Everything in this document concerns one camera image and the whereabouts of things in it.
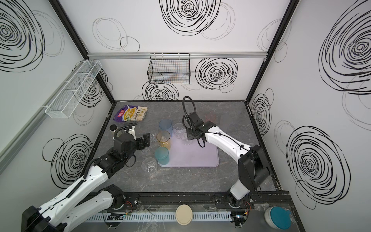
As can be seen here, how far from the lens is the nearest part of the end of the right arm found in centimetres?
60

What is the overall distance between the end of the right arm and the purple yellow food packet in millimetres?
504

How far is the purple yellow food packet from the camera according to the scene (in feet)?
3.58
